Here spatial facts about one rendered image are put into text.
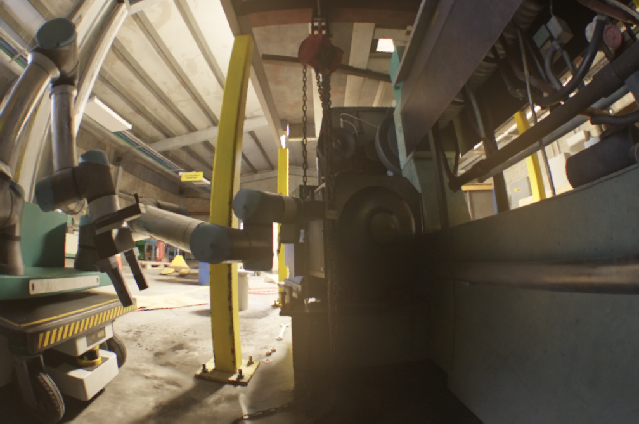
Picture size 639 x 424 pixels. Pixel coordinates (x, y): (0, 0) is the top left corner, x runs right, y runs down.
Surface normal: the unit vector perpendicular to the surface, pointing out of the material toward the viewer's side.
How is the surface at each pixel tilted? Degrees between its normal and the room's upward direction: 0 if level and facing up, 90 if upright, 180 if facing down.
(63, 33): 82
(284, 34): 180
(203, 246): 90
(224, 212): 90
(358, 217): 88
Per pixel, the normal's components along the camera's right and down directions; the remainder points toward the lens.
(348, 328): -0.02, -0.25
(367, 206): 0.26, -0.32
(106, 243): 0.38, -0.12
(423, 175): -0.02, -0.54
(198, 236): -0.40, -0.22
